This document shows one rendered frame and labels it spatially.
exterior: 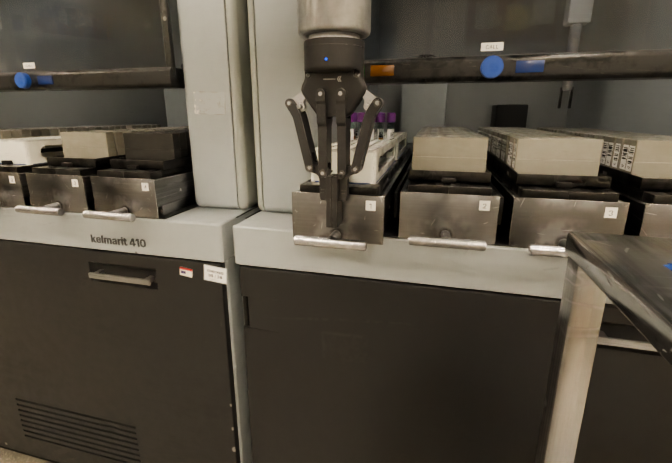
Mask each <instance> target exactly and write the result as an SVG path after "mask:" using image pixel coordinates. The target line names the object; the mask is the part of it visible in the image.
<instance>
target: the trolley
mask: <svg viewBox="0 0 672 463"><path fill-rule="evenodd" d="M565 252H566V253H567V254H568V255H569V256H568V262H567V268H566V274H565V280H564V286H563V292H562V298H561V304H560V310H559V316H558V323H557V329H556V335H555V341H554V347H553V353H552V359H551V365H550V371H549V377H548V383H547V389H546V395H545V401H544V408H543V414H542V420H541V426H540V432H539V438H538V444H537V450H536V456H535V462H534V463H574V458H575V453H576V448H577V443H578V438H579V433H580V428H581V423H582V418H583V413H584V408H585V402H586V397H587V392H588V387H589V382H590V377H591V372H592V367H593V362H594V357H595V352H596V347H597V342H598V337H599V331H600V326H601V321H602V316H603V311H604V306H605V301H606V296H607V297H608V299H609V300H610V301H611V302H612V303H613V304H614V305H615V306H616V307H617V308H618V309H619V310H620V311H621V313H622V314H623V315H624V316H625V317H626V318H627V319H628V320H629V321H630V322H631V323H632V324H633V325H634V327H635V328H636V329H637V330H638V331H639V332H640V333H641V334H642V335H643V336H644V337H645V338H646V339H647V341H648V342H649V343H650V344H651V345H652V346H653V347H654V348H655V349H656V350H657V351H658V352H659V353H660V355H661V356H662V357H663V358H664V359H665V360H666V361H667V362H668V363H669V364H670V365H671V366H672V238H662V237H648V236H633V235H618V234H604V233H589V232H574V231H571V232H569V233H568V234H567V241H566V247H565Z"/></svg>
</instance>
